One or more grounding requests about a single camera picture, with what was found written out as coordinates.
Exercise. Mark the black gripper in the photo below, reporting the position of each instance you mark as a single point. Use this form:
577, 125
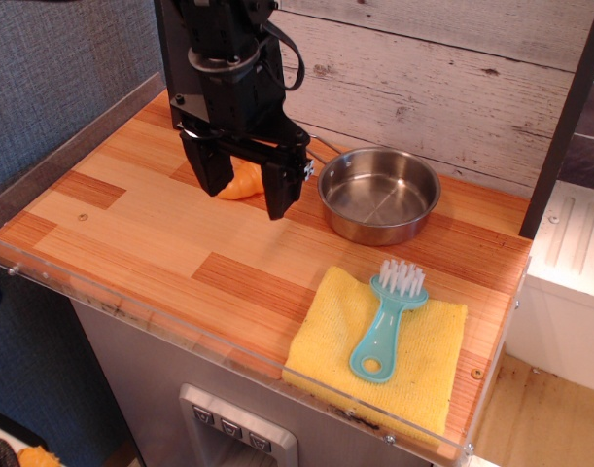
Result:
240, 112

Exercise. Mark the teal brush with white bristles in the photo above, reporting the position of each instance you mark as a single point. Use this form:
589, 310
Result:
399, 287

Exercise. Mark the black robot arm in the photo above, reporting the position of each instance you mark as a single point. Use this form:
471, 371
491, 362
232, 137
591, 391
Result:
235, 51

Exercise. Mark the yellow cloth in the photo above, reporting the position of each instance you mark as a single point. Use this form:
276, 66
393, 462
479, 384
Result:
415, 400

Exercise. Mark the orange toy croissant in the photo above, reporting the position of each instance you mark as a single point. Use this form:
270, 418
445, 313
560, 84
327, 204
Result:
247, 182

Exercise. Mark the stainless steel saucepan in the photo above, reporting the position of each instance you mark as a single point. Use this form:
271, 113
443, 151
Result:
376, 196

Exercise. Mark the silver dispenser button panel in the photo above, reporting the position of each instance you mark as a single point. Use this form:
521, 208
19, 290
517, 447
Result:
224, 434

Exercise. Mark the orange object bottom left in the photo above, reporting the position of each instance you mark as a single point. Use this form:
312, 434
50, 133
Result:
37, 457

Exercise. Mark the clear acrylic guard rail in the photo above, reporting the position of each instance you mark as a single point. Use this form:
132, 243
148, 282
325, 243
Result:
245, 300

